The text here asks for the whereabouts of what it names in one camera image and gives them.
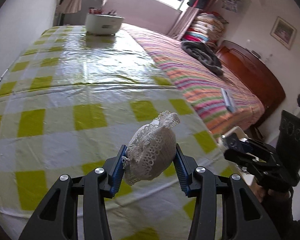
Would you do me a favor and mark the striped bed sheet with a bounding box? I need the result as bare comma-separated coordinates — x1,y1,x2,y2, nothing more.
123,24,264,137

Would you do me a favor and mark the grey crumpled blanket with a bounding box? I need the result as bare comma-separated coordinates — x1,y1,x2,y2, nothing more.
181,41,223,76

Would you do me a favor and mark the framed wall picture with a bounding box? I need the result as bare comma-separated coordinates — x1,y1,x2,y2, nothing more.
270,16,297,50

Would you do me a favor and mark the stack of folded quilts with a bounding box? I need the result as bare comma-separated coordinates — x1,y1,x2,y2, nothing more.
181,12,229,50

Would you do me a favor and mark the white lace pouch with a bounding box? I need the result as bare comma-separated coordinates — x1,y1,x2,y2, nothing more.
121,111,180,186

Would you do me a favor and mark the green checkered plastic tablecloth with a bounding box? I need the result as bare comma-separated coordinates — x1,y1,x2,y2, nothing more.
0,25,236,239

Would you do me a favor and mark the pink curtain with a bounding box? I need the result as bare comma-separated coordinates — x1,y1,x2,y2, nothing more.
167,7,200,40

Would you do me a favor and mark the white storage box with pens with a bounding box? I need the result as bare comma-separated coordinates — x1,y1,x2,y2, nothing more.
85,8,125,35

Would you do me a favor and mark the red wooden headboard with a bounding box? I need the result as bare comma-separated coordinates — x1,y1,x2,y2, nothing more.
216,40,286,127

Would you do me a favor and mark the person right hand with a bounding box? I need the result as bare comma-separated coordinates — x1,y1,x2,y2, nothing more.
250,184,292,202

